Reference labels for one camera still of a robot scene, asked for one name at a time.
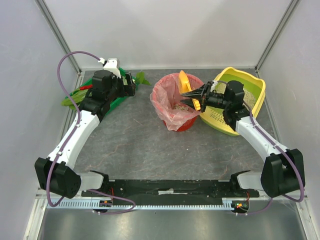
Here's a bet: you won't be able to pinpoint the orange litter scoop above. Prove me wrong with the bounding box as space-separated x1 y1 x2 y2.
177 70 202 113

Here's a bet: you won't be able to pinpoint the yellow green litter box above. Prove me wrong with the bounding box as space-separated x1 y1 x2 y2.
200 66 266 136

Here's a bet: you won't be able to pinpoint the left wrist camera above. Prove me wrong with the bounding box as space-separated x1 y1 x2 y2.
98 57 122 78

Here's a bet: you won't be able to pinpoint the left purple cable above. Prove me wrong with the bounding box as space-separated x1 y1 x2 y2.
46 50 137 215

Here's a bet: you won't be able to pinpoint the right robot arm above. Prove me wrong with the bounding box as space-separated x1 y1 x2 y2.
178 80 305 203

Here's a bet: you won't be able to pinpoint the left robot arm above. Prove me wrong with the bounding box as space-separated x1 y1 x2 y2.
34 70 136 199

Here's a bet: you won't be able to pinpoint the red chili pepper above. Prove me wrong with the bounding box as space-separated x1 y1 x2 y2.
79 84 93 91

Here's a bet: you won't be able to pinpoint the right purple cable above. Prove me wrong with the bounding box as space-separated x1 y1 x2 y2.
214 79 306 217

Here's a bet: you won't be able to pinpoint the green leafy vegetable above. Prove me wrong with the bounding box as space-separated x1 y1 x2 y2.
61 87 88 110

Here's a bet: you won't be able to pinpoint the white radish with leaves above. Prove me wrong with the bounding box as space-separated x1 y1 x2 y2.
133 71 151 86

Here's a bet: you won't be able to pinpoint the red mesh waste basket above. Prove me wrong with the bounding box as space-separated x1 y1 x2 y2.
152 72 205 133

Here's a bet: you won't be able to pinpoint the purple cable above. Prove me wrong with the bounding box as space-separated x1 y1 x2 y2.
214 79 306 217
46 50 137 215

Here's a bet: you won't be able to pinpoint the green plastic tray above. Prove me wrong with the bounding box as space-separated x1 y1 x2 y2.
70 69 129 120

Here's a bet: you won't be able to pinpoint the cat litter granules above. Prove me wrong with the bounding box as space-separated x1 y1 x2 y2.
215 83 257 109

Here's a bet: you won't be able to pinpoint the slotted cable duct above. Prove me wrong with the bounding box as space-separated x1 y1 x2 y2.
55 198 249 212

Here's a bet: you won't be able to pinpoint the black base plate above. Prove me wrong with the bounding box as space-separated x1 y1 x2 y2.
97 179 260 205

